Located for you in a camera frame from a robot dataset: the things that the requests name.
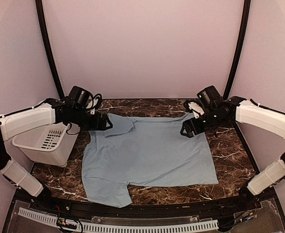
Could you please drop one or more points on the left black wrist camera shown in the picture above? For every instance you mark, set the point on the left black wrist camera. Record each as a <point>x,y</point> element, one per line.
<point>79,95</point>

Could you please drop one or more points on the light blue garment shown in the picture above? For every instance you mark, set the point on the light blue garment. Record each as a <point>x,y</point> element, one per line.
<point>143,151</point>

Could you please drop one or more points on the white plastic laundry bin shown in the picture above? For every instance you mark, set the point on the white plastic laundry bin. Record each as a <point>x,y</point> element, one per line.
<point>51,145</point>

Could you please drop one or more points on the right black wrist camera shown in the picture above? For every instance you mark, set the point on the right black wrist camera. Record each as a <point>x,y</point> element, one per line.
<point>210,97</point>

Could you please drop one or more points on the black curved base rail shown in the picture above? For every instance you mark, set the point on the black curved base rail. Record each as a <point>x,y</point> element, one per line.
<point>263,216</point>

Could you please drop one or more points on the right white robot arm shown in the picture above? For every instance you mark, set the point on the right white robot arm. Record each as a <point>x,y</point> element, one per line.
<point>245,111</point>

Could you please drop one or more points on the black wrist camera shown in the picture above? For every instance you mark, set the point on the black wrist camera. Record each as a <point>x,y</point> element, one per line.
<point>79,95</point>
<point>210,97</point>

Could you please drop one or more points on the black frame post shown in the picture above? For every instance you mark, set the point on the black frame post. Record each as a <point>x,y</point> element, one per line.
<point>238,49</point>
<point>47,46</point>

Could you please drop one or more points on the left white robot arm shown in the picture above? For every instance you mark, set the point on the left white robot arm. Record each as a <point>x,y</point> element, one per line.
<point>48,112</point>

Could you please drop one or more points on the left black frame post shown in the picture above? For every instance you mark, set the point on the left black frame post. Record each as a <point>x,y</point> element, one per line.
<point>47,46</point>

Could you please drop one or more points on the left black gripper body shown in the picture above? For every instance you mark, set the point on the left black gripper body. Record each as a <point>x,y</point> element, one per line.
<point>84,122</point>

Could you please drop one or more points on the white slotted cable duct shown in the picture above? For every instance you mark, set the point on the white slotted cable duct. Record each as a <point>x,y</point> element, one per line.
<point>75,226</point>

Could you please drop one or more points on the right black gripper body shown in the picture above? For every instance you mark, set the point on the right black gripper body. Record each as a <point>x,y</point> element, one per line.
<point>211,119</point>

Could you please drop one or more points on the right black frame post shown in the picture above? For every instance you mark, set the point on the right black frame post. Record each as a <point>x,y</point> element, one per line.
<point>238,49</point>

